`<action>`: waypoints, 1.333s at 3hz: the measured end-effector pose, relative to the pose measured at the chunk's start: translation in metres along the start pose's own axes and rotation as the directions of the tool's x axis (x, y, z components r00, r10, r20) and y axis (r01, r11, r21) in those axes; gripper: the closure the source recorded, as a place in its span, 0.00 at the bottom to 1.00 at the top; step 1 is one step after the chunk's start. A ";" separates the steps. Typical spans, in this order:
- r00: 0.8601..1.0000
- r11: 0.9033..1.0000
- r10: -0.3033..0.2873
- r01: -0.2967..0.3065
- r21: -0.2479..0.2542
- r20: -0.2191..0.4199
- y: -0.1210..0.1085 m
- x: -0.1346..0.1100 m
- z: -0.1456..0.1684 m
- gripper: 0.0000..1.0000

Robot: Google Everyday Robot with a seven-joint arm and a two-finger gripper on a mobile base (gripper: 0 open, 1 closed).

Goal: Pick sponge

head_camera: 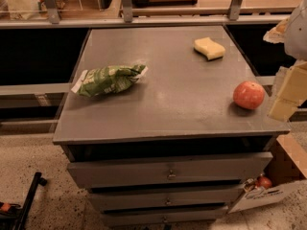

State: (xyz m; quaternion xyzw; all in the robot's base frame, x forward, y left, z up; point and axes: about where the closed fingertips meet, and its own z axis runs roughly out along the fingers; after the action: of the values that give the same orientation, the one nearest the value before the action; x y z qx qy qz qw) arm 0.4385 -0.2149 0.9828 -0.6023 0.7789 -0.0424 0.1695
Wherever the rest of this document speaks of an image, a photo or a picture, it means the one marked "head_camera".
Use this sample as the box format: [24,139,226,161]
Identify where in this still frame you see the red apple in box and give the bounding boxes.
[256,175,272,189]

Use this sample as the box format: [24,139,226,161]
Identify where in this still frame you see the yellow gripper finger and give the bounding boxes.
[268,61,307,122]

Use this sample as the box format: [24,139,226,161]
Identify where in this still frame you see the bottom grey drawer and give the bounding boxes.
[103,206,228,227]

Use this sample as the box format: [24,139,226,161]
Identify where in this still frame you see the top grey drawer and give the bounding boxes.
[67,152,272,188]

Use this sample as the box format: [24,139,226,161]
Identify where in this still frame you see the yellow sponge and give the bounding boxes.
[194,37,225,60]

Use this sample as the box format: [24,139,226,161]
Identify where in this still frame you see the black stand on floor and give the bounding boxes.
[0,172,47,230]

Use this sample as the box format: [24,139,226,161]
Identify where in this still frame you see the cardboard box on floor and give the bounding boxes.
[229,134,307,213]

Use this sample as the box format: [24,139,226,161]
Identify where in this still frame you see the middle grey drawer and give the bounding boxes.
[88,185,243,211]

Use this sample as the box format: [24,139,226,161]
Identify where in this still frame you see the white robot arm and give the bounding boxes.
[263,0,307,122]

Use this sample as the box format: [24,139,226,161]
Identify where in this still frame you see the green plastic snack bag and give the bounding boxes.
[71,64,148,97]

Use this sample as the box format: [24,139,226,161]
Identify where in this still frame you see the red apple on cabinet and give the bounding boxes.
[233,80,265,110]

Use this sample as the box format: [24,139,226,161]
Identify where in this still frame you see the grey drawer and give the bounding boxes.
[103,206,228,227]
[88,185,243,211]
[67,152,272,188]

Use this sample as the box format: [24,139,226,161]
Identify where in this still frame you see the grey drawer cabinet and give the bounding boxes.
[54,26,288,226]

